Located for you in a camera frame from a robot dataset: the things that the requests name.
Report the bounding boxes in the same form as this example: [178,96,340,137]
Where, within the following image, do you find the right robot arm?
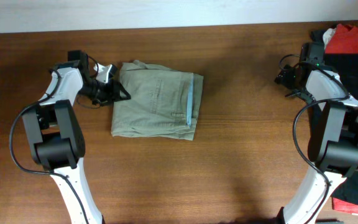
[275,42,358,223]

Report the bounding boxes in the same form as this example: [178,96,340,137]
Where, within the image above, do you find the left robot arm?
[18,50,131,223]

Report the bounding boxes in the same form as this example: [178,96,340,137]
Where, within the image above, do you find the red garment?
[324,24,358,214]

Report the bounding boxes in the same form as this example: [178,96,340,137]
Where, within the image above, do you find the khaki shorts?
[111,60,204,141]

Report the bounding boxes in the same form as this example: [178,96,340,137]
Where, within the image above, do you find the white cloth piece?
[323,28,336,45]

